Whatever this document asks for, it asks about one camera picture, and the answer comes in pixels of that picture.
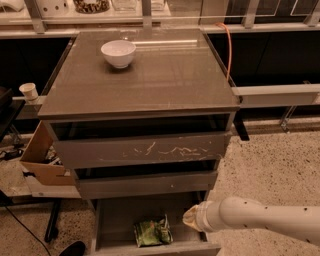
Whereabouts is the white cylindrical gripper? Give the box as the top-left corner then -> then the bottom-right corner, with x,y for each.
182,201 -> 223,233

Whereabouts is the green jalapeno chip bag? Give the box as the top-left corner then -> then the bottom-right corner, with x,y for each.
133,215 -> 173,247

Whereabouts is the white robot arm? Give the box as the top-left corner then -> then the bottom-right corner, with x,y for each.
183,197 -> 320,246

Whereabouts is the grey middle drawer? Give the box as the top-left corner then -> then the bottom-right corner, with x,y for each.
74,160 -> 219,199

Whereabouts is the grey drawer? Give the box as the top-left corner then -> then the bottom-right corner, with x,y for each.
74,160 -> 219,199
90,192 -> 221,256
45,113 -> 234,169

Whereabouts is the grey bottom drawer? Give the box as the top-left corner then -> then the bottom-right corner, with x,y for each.
90,192 -> 221,256

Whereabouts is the grey top drawer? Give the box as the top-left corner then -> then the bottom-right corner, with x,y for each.
45,113 -> 234,169

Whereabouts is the grey drawer cabinet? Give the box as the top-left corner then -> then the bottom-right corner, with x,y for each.
37,28 -> 241,256

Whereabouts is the black shoe tip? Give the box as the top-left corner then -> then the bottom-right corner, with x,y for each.
59,241 -> 86,256

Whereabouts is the black stand leg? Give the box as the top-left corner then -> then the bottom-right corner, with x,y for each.
44,199 -> 61,243

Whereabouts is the brown cardboard box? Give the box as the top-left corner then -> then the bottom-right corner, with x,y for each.
20,122 -> 74,186

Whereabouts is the white ceramic bowl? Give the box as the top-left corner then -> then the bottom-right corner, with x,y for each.
101,40 -> 136,69

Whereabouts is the white paper cup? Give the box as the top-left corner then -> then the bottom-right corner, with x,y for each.
19,83 -> 39,103

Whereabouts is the clear glass container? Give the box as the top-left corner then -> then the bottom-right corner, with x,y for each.
112,0 -> 137,11

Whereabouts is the jar of brown snacks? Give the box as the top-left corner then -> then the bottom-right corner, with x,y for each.
73,0 -> 110,14

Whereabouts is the white perforated container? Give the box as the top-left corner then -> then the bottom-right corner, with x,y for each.
36,0 -> 68,17

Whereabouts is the metal rail beam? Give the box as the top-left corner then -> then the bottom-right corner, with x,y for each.
232,84 -> 320,109

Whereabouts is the black cable on floor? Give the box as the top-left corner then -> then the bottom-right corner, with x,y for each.
0,199 -> 53,256

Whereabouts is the orange cable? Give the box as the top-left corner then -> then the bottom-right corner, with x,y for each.
215,22 -> 233,82

